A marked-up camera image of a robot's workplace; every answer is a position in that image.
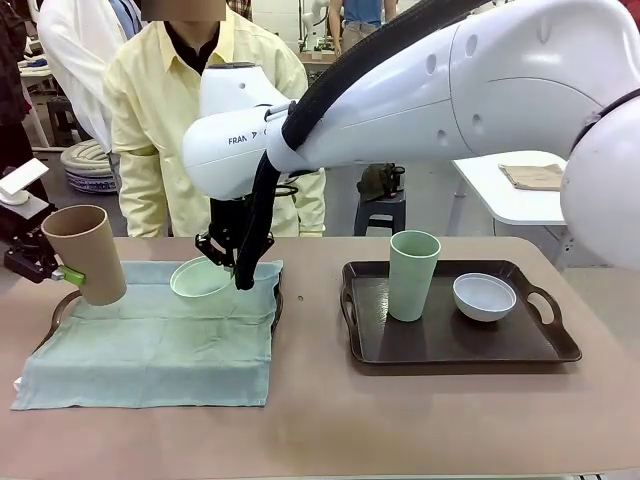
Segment black braided cable sleeve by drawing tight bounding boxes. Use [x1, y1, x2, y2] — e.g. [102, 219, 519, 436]
[233, 0, 494, 293]

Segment person's right forearm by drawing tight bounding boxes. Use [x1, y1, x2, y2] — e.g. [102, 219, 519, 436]
[118, 149, 167, 238]

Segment teal cloth mat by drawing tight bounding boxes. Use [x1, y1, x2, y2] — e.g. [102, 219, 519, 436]
[10, 259, 285, 412]

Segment dark brown handled tray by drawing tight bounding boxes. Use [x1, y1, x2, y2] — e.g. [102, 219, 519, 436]
[340, 259, 583, 377]
[48, 268, 286, 342]

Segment person in dark clothes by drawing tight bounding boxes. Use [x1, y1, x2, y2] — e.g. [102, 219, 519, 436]
[0, 0, 52, 202]

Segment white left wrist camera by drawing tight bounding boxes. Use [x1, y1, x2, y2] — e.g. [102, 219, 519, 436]
[0, 158, 50, 206]

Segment white bowl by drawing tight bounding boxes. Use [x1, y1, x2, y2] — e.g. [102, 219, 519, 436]
[452, 272, 517, 323]

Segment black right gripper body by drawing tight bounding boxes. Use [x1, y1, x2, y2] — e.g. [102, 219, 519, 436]
[208, 196, 252, 252]

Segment person's left forearm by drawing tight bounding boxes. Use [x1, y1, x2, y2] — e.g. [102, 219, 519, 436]
[296, 168, 327, 238]

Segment white blue round cushion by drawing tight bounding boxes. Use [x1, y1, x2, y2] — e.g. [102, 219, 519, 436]
[60, 138, 122, 195]

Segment mint green tall cup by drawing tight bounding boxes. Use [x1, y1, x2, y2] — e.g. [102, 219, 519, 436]
[389, 230, 442, 323]

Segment person in yellow shirt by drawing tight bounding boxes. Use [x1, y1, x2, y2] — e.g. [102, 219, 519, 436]
[102, 0, 327, 239]

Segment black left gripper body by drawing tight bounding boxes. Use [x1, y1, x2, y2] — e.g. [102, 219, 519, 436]
[0, 198, 58, 252]

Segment mint green bowl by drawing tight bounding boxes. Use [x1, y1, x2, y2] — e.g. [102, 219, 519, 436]
[169, 255, 237, 302]

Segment grey stool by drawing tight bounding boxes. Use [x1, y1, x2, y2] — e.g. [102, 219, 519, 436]
[47, 97, 84, 148]

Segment brown tall cup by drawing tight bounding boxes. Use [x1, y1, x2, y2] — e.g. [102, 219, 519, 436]
[41, 205, 128, 307]

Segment olive green bag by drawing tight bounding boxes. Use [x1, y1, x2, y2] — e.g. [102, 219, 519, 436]
[356, 162, 407, 203]

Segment white background table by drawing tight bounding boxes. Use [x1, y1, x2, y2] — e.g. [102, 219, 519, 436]
[449, 149, 572, 227]

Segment person in plaid shirt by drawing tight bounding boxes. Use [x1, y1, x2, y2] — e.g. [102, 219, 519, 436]
[225, 0, 254, 24]

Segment dark blue stool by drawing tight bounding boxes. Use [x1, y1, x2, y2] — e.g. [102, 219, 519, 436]
[353, 193, 408, 237]

